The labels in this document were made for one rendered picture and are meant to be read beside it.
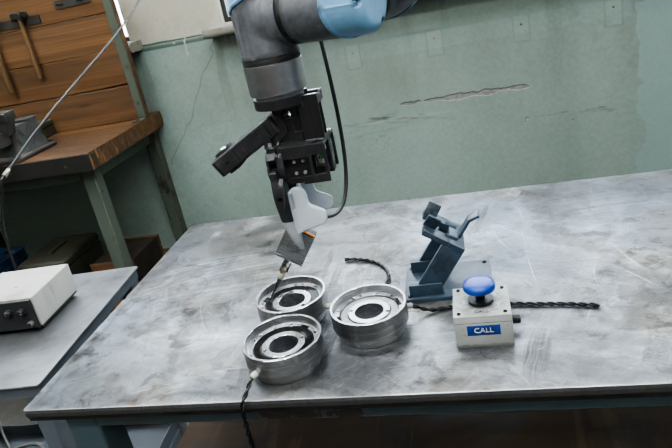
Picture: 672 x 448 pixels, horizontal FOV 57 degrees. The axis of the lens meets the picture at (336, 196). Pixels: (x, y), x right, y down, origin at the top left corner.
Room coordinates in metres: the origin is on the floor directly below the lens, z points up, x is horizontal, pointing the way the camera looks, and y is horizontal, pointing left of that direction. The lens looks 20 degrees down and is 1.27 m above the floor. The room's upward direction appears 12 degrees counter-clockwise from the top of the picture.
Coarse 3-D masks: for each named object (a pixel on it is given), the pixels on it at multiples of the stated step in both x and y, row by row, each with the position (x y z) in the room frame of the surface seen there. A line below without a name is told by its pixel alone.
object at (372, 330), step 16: (352, 288) 0.78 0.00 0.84; (368, 288) 0.78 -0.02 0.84; (384, 288) 0.77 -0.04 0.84; (336, 304) 0.75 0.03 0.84; (368, 304) 0.75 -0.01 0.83; (384, 304) 0.74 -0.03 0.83; (400, 304) 0.74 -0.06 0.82; (336, 320) 0.70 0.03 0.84; (352, 320) 0.71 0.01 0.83; (368, 320) 0.71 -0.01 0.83; (384, 320) 0.68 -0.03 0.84; (400, 320) 0.69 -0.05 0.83; (352, 336) 0.68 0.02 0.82; (368, 336) 0.68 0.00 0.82; (384, 336) 0.68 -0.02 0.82
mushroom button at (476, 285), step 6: (474, 276) 0.68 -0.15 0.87; (480, 276) 0.68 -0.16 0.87; (486, 276) 0.68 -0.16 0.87; (468, 282) 0.67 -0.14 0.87; (474, 282) 0.67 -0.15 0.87; (480, 282) 0.67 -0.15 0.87; (486, 282) 0.66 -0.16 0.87; (492, 282) 0.66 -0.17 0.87; (468, 288) 0.66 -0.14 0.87; (474, 288) 0.66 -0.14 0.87; (480, 288) 0.66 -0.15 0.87; (486, 288) 0.65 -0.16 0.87; (492, 288) 0.66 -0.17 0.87; (468, 294) 0.66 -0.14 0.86; (474, 294) 0.65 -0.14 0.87; (480, 294) 0.65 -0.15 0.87; (486, 294) 0.65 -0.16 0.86; (480, 300) 0.67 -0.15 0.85
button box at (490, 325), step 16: (496, 288) 0.69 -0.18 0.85; (464, 304) 0.67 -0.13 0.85; (480, 304) 0.66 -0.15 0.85; (496, 304) 0.66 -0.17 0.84; (464, 320) 0.64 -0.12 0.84; (480, 320) 0.64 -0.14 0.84; (496, 320) 0.63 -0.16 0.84; (512, 320) 0.66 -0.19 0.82; (464, 336) 0.64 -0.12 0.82; (480, 336) 0.64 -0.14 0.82; (496, 336) 0.63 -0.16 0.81; (512, 336) 0.63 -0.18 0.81
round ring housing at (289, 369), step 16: (272, 320) 0.74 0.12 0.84; (288, 320) 0.74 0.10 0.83; (304, 320) 0.73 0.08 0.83; (256, 336) 0.72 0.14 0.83; (272, 336) 0.71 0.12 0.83; (288, 336) 0.71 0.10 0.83; (320, 336) 0.68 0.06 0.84; (272, 352) 0.68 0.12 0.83; (288, 352) 0.67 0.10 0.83; (304, 352) 0.65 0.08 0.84; (320, 352) 0.67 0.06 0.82; (256, 368) 0.65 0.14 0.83; (272, 368) 0.64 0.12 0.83; (288, 368) 0.64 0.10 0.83; (304, 368) 0.65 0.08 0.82
